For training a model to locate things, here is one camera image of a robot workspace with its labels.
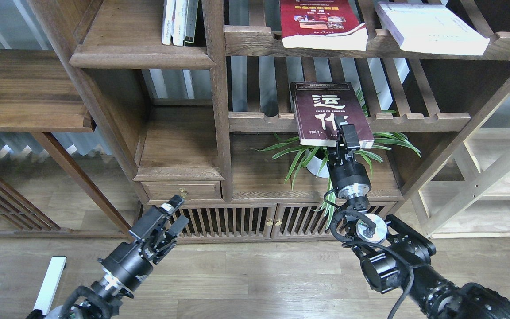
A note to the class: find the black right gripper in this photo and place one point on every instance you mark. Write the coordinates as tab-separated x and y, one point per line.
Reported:
349	177

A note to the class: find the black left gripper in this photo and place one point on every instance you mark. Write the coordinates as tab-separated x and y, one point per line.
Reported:
129	265

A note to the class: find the maroon book white characters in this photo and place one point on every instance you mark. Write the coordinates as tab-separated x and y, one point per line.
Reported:
316	104

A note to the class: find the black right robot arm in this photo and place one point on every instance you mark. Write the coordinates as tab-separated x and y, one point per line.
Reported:
391	253

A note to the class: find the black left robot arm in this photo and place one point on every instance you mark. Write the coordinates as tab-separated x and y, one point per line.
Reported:
84	303

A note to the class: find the red book on shelf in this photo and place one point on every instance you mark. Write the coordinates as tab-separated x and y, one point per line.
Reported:
321	24

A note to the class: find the green spider plant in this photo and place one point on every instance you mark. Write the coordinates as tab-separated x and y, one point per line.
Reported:
305	154

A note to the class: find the white plant pot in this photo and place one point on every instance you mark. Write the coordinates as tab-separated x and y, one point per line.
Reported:
314	166

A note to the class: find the dark wooden bookshelf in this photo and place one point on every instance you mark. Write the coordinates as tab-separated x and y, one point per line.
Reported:
189	120

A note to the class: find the dark wooden side table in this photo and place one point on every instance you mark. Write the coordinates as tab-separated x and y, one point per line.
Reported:
38	97

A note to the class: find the dark upright book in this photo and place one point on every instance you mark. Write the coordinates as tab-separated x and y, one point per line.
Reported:
192	10

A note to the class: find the white post on floor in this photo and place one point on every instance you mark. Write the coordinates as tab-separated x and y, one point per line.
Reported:
50	283

